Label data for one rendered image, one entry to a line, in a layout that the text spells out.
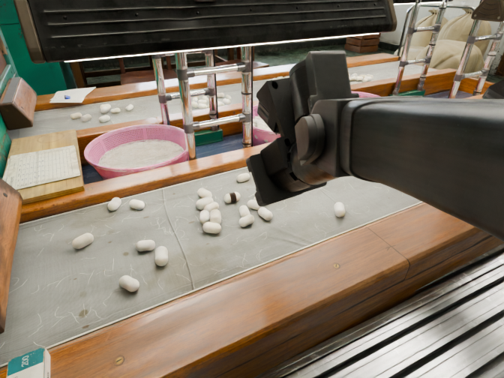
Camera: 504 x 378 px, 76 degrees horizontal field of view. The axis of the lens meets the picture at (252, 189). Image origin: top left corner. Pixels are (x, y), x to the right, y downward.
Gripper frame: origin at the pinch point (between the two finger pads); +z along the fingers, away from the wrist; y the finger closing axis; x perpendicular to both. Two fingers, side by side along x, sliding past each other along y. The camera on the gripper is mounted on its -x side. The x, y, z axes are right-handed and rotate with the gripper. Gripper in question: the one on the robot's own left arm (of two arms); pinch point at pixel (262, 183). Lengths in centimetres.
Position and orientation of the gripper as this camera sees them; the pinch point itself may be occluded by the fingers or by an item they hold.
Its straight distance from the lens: 50.9
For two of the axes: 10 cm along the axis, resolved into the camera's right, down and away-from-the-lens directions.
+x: 3.0, 9.5, -0.6
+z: -3.5, 1.6, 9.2
